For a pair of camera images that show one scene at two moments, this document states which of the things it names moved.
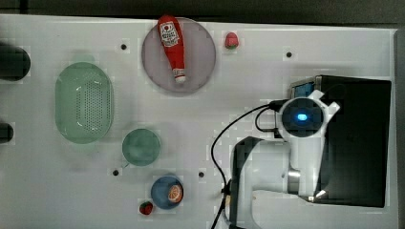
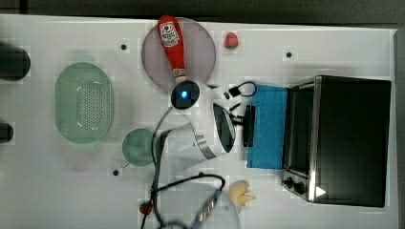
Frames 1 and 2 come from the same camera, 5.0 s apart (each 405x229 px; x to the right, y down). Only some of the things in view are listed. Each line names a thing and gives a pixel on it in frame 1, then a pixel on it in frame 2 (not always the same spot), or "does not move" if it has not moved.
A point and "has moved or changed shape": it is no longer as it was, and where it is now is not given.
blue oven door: x=304 y=90 has moved or changed shape
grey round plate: x=199 y=56 does not move
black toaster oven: x=357 y=143 does not move
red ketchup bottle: x=173 y=39 does not move
